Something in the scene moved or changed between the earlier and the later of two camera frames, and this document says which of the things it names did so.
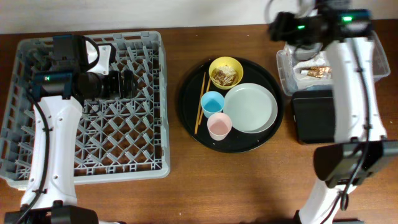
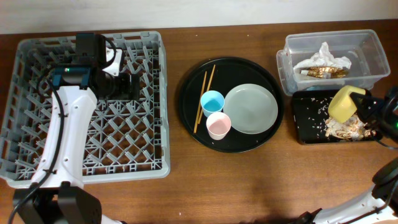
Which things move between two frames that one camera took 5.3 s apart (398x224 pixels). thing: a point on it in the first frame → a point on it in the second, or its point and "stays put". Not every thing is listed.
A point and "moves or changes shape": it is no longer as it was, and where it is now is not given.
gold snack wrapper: x=319 y=71 stays put
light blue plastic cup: x=212 y=102 stays put
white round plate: x=252 y=108 stays put
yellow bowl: x=226 y=73 moves or changes shape
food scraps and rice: x=224 y=75 → x=322 y=124
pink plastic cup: x=219 y=125 stays put
